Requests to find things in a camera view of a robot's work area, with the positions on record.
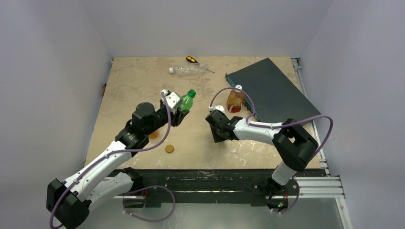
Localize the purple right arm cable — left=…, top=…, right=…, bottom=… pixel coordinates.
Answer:
left=209, top=87, right=334, bottom=162

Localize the clear plastic bottle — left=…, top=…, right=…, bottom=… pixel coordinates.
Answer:
left=169, top=63, right=207, bottom=75

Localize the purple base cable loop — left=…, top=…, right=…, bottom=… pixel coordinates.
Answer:
left=122, top=185, right=176, bottom=223

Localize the tea bottle with yellow-red label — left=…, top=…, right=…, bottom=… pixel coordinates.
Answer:
left=226, top=88, right=245, bottom=113

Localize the dark blue network switch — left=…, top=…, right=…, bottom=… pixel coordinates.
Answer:
left=225, top=58, right=320, bottom=123

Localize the green plastic bottle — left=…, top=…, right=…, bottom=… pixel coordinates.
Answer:
left=180, top=89, right=196, bottom=111

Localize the orange juice bottle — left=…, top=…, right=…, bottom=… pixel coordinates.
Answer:
left=149, top=130, right=160, bottom=139

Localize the orange bottle cap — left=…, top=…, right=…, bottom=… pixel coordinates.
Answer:
left=165, top=145, right=174, bottom=153

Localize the aluminium frame rail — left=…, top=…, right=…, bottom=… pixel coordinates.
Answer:
left=291, top=58, right=344, bottom=197

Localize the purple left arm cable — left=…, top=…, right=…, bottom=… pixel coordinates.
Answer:
left=49, top=91, right=172, bottom=229

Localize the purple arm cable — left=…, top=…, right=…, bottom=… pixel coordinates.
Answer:
left=49, top=91, right=172, bottom=229
left=209, top=87, right=334, bottom=162

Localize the yellow-black screwdriver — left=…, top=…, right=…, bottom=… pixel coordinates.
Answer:
left=186, top=56, right=215, bottom=73

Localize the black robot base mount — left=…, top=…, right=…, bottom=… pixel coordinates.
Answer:
left=107, top=168, right=326, bottom=209

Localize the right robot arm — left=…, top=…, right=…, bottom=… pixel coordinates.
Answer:
left=205, top=109, right=319, bottom=194

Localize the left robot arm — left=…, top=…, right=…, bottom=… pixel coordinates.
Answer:
left=46, top=100, right=190, bottom=229

